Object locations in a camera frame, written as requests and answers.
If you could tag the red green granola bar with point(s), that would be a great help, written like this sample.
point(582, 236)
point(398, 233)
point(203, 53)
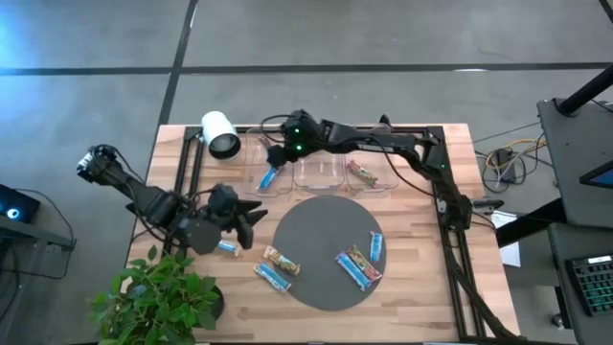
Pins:
point(362, 173)
point(366, 264)

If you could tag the caster wheel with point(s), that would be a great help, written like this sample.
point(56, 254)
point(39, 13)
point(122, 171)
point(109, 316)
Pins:
point(556, 321)

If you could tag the small black camera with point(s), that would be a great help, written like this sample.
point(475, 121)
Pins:
point(384, 120)

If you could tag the clear plastic bin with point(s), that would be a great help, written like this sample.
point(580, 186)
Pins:
point(254, 182)
point(383, 175)
point(318, 175)

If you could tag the backlit black keyboard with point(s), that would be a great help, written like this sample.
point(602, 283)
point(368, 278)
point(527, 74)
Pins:
point(594, 285)

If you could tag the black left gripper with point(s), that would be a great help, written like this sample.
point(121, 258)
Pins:
point(230, 218)

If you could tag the dark grey desk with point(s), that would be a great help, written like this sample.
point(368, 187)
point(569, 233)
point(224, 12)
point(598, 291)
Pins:
point(567, 244)

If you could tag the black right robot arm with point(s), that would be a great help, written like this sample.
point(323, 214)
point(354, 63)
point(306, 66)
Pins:
point(383, 141)

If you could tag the black pole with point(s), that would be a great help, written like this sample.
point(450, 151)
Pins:
point(586, 91)

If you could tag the dark grey shelf edge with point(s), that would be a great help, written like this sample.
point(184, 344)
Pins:
point(29, 231)

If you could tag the white cylinder lamp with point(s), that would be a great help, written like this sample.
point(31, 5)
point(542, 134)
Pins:
point(218, 129)

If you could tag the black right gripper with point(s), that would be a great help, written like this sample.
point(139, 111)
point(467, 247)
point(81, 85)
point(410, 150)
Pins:
point(299, 148)

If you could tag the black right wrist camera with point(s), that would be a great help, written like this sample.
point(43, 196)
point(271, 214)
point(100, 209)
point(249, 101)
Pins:
point(276, 156)

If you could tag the black power adapter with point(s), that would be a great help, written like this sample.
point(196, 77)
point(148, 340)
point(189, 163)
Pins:
point(504, 160)

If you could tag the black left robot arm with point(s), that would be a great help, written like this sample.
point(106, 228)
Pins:
point(143, 196)

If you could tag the black aluminium frame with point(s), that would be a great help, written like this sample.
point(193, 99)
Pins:
point(191, 131)

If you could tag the black stand beam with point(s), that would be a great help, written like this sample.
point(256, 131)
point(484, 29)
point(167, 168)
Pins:
point(527, 223)

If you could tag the grey round mat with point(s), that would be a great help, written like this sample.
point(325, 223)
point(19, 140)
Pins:
point(321, 249)

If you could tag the brown granola bar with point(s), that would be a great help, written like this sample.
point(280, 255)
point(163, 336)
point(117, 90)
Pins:
point(282, 260)

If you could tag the black tablet screen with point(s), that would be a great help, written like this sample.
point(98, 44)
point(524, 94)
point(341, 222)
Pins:
point(601, 177)

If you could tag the black desk top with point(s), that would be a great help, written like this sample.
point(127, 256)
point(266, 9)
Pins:
point(574, 158)

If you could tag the white paper sheet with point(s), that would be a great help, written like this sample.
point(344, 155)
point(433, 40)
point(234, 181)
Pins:
point(511, 254)

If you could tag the black plant pot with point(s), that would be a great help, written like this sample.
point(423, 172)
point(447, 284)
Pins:
point(218, 302)

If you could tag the green leafy plant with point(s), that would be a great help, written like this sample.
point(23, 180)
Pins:
point(153, 302)

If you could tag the black electronic box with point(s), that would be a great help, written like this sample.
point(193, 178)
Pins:
point(16, 203)

